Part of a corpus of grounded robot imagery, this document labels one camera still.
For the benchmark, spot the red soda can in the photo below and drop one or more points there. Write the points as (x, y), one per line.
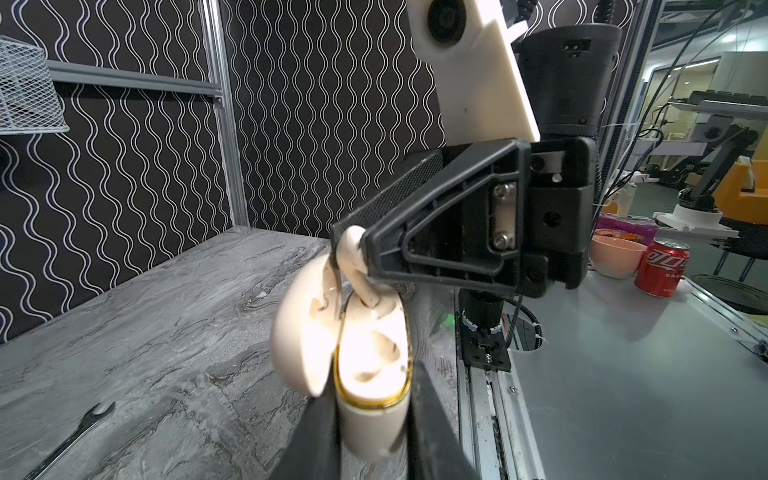
(662, 267)

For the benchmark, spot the white wire mesh basket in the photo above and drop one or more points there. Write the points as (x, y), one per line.
(30, 103)

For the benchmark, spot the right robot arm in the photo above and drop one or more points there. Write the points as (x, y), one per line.
(566, 72)

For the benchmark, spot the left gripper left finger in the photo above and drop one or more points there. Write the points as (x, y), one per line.
(314, 451)

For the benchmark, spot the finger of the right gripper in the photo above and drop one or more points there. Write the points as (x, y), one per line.
(412, 171)
(464, 226)

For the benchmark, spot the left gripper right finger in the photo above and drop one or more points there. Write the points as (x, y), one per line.
(433, 450)

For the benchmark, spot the silver combination wrench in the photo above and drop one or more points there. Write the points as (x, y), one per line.
(90, 419)

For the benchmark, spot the pink bowl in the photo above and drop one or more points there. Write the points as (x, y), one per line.
(615, 257)

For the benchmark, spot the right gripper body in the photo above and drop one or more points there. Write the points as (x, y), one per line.
(560, 197)

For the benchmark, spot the purple box behind bowl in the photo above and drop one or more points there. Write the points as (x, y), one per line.
(639, 230)

